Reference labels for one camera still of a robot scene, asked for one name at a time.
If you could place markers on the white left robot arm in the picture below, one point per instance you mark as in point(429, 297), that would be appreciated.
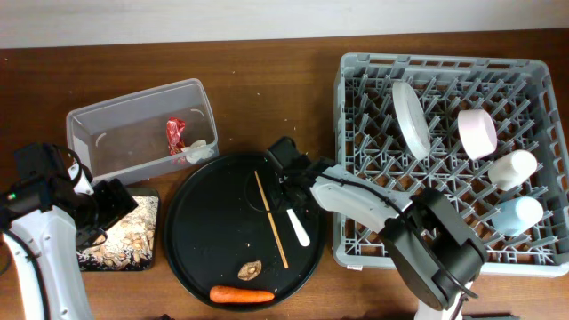
point(54, 211)

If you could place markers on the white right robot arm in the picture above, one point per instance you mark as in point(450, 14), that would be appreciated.
point(434, 250)

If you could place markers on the round black tray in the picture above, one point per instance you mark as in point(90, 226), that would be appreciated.
point(216, 223)

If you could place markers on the grey plastic dishwasher rack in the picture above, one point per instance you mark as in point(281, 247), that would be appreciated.
point(518, 95)

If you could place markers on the brown walnut shell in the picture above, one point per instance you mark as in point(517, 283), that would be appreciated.
point(250, 270)

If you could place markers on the clear plastic waste bin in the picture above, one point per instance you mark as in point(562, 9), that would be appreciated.
point(125, 138)

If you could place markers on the wooden chopstick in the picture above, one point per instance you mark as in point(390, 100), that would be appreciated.
point(271, 221)

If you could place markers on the white plastic fork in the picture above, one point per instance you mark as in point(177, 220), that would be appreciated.
point(299, 230)

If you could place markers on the light blue cup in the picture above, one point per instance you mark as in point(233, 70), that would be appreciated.
point(517, 215)

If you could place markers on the pale grey plate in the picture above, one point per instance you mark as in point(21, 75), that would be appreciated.
point(411, 119)

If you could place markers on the white paper cup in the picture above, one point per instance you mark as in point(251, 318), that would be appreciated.
point(512, 169)

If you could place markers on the red snack wrapper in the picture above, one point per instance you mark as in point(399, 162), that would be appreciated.
point(174, 129)

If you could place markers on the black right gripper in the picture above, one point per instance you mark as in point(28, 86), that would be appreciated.
point(290, 206)

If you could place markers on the pink bowl with food scraps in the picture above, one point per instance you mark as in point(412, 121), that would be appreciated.
point(477, 133)

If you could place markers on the pile of rice and shells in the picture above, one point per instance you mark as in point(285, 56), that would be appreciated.
point(131, 240)

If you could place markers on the rectangular black tray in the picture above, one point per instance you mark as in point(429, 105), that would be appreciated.
point(146, 262)

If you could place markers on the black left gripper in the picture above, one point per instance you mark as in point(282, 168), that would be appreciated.
point(119, 202)

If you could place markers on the white tissue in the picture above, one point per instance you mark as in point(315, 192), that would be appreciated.
point(197, 151)

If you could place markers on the orange carrot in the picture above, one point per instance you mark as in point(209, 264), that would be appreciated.
point(232, 295)

